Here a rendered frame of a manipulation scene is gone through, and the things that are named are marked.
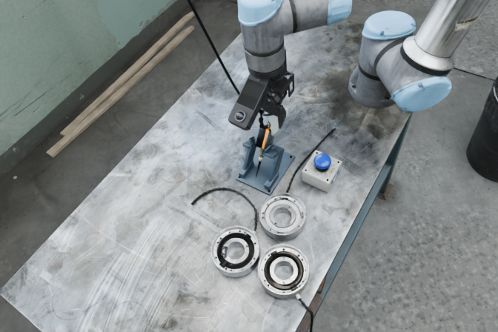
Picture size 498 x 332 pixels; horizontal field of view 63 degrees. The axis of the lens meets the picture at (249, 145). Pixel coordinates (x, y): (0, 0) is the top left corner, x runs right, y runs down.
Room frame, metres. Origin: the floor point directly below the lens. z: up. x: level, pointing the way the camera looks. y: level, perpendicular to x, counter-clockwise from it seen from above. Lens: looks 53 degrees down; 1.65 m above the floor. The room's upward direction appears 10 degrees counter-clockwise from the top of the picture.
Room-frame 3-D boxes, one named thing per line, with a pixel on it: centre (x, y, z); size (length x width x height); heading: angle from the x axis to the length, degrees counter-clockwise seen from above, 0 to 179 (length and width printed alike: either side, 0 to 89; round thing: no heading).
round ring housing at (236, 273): (0.34, 0.07, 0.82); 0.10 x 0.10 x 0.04
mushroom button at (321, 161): (0.51, -0.16, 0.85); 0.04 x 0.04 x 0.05
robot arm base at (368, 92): (0.76, -0.38, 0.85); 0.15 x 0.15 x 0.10
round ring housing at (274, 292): (0.28, -0.03, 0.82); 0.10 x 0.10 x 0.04
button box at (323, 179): (0.51, -0.17, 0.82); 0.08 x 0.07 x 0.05; 139
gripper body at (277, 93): (0.60, -0.06, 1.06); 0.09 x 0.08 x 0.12; 140
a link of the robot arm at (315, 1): (0.62, -0.16, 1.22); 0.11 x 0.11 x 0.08; 6
